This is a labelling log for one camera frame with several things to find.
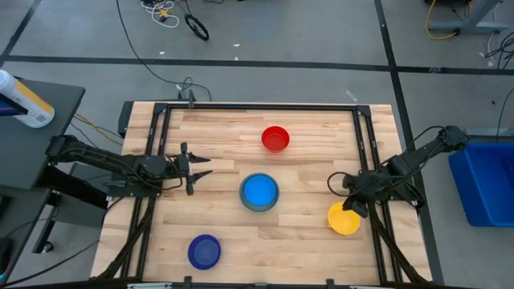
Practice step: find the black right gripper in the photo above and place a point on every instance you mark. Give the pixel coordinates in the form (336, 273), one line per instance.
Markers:
(357, 190)

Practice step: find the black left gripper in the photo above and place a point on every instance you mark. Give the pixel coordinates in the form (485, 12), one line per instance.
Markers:
(184, 166)

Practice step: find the yellow bowl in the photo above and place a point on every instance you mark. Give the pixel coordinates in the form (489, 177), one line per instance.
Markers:
(345, 222)

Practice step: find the light blue bowl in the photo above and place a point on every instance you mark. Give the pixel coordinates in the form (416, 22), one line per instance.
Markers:
(260, 190)

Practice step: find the red bowl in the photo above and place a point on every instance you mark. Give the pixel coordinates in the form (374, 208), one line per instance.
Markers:
(275, 139)

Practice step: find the dark blue bowl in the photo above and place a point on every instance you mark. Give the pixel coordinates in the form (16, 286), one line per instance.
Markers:
(204, 252)

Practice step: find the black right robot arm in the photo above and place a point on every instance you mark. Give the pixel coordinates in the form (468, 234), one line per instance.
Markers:
(417, 154)

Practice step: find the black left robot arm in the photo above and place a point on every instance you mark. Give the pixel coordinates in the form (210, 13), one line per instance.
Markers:
(100, 158)

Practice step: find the large grey bowl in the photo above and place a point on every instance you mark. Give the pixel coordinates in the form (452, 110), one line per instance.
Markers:
(259, 209)

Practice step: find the blue plastic bin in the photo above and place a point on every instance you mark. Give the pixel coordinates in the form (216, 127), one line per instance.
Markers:
(490, 184)

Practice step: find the grey desk foot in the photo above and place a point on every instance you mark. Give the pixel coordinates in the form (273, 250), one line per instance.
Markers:
(482, 131)

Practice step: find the black side table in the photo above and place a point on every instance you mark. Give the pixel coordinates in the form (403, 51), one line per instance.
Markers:
(24, 160)

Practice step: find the white and yellow canister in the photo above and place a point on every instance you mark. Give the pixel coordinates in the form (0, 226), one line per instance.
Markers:
(28, 106)

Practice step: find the grey desk base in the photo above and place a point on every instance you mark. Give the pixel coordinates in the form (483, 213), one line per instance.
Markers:
(474, 27)

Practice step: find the black aluminium table frame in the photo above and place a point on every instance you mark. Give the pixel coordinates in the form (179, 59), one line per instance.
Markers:
(261, 107)

